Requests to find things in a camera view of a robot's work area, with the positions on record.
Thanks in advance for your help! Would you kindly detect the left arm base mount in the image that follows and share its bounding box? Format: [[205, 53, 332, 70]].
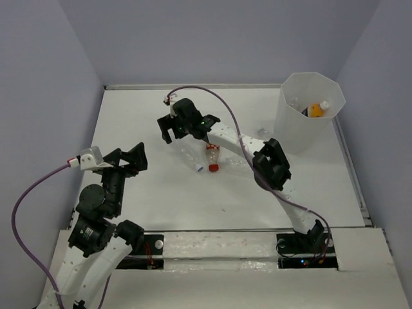
[[117, 234, 164, 270]]

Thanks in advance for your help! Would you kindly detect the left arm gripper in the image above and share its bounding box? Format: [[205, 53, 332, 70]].
[[99, 141, 148, 215]]

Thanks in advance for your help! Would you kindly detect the white plastic bin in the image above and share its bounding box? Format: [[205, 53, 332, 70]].
[[274, 72, 346, 154]]

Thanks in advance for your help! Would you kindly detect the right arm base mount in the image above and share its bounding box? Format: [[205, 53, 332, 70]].
[[275, 233, 339, 270]]

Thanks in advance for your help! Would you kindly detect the orange juice bottle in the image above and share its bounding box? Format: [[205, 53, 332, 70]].
[[301, 100, 330, 118]]

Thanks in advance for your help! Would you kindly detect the clear crushed plastic bottle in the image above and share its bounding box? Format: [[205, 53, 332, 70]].
[[180, 147, 203, 173]]

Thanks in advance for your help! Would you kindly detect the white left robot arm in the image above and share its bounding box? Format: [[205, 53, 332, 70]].
[[38, 142, 148, 308]]

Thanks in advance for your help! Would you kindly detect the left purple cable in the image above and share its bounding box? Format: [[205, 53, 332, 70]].
[[11, 162, 112, 309]]

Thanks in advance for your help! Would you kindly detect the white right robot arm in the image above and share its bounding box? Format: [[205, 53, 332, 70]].
[[122, 98, 328, 252]]

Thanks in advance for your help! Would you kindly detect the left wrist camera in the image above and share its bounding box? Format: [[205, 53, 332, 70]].
[[67, 146, 105, 171]]

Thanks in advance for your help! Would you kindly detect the red cap small bottle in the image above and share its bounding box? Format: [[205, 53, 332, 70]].
[[205, 144, 220, 173]]

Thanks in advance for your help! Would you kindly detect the purple cable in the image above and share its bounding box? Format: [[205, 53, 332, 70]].
[[11, 162, 112, 309], [165, 85, 332, 268]]

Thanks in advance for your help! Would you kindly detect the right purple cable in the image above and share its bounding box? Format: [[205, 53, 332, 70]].
[[165, 85, 332, 268]]

